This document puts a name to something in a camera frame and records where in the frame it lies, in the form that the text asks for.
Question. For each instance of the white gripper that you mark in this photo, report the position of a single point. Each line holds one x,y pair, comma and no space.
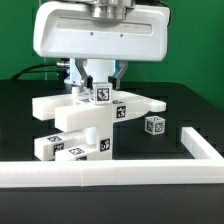
67,30

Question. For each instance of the white tagged cube nut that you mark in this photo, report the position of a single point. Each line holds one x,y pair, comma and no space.
101,93
154,125

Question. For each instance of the white chair back part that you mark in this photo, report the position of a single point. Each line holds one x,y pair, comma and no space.
125,106

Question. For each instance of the white chair seat part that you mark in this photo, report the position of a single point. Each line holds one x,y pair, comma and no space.
100,140

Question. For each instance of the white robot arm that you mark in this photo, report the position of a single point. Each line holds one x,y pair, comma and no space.
101,69

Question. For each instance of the white U-shaped obstacle frame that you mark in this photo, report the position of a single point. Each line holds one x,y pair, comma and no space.
206,166

